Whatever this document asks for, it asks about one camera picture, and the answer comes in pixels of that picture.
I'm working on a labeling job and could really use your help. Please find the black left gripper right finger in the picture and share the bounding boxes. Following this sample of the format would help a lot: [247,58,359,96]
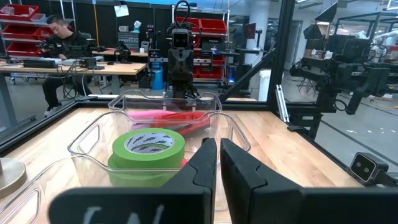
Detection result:
[220,138,398,224]

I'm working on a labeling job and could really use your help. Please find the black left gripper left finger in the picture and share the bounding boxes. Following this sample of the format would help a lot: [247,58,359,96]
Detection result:
[48,138,218,224]

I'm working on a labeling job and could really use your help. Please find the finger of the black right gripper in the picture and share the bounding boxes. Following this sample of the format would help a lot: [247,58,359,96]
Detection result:
[181,49,192,72]
[171,49,182,72]

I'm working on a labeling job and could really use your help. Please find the red stapler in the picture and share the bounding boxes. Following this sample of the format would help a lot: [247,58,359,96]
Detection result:
[152,111,212,136]

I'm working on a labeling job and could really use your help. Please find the pink stapler white base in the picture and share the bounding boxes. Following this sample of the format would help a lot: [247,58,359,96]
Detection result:
[127,109,178,132]

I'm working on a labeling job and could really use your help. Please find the green tape roll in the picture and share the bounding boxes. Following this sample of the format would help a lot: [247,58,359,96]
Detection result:
[111,127,187,170]
[107,153,185,189]

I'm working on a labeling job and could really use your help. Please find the blue barrel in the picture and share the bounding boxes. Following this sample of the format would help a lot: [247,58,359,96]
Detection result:
[150,67,164,91]

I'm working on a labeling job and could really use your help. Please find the red storage bin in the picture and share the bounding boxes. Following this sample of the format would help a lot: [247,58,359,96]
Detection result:
[1,24,54,41]
[200,18,228,36]
[176,16,203,35]
[0,3,41,22]
[6,41,43,58]

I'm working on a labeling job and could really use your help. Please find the grey small parts cabinet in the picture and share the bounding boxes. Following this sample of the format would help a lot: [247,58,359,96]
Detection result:
[118,30,141,52]

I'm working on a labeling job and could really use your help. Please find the dark red panel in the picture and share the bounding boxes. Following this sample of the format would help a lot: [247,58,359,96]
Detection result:
[243,22,257,40]

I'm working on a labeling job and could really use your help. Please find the wooden top desk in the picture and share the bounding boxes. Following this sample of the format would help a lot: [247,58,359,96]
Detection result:
[0,60,147,131]

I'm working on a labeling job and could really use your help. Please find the white trash bin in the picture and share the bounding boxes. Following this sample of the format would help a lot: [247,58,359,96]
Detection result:
[257,68,273,102]

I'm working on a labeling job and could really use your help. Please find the white paper sheet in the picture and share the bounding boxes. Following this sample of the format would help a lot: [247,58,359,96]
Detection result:
[113,4,130,18]

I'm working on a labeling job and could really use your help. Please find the silver aluminium extrusion piece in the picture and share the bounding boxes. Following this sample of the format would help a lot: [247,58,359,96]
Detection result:
[274,84,290,124]

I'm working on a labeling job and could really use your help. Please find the person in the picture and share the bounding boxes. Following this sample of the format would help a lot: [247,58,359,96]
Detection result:
[41,13,95,119]

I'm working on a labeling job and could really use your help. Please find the black studio softbox light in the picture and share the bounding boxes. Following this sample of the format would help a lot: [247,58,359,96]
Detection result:
[313,2,338,23]

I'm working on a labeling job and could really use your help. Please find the black electronics box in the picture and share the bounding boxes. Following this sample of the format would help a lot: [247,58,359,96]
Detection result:
[22,58,58,70]

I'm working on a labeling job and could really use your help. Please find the white bulb lamp brass base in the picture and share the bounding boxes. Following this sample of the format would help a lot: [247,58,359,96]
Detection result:
[0,156,29,200]

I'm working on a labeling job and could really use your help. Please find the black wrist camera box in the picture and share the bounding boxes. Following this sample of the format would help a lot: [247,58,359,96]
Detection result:
[171,28,192,50]

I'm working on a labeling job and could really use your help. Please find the black stereo camera box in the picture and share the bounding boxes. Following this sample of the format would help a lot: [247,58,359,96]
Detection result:
[349,151,398,188]

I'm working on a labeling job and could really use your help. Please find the black hanging desk cables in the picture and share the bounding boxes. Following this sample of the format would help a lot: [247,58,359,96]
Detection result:
[57,60,82,101]

